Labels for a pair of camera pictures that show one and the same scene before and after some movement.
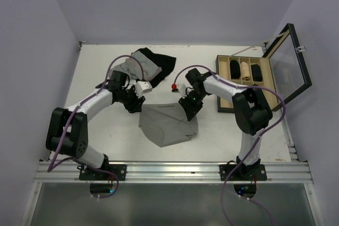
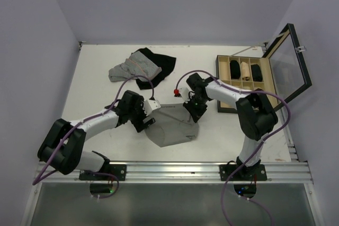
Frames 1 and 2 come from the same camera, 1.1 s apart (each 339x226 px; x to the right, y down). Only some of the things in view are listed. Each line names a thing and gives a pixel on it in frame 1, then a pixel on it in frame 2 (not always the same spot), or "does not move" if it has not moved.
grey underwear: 167,124 does not move
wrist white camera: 142,87 -> 150,105
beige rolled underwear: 245,71 does not move
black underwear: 166,63 does not move
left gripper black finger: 135,106 -> 149,121
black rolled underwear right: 257,73 does not move
